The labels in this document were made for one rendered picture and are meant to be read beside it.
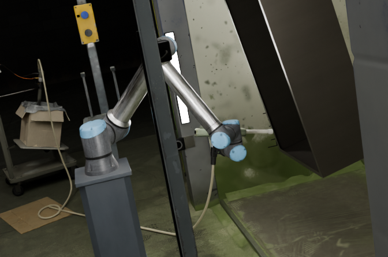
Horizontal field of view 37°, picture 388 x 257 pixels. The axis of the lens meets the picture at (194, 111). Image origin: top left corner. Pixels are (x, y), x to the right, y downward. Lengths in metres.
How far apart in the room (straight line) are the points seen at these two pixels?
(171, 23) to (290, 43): 1.18
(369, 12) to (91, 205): 2.31
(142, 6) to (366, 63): 0.90
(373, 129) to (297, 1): 1.75
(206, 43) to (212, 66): 0.17
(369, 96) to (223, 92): 2.82
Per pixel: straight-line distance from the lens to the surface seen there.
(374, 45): 1.16
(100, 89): 4.07
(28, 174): 5.44
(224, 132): 2.90
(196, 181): 4.09
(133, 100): 3.21
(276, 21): 2.88
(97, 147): 3.19
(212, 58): 3.95
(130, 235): 3.29
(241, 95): 4.03
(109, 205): 3.22
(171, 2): 3.87
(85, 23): 3.97
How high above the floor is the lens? 1.56
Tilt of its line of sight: 12 degrees down
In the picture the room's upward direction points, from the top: 10 degrees counter-clockwise
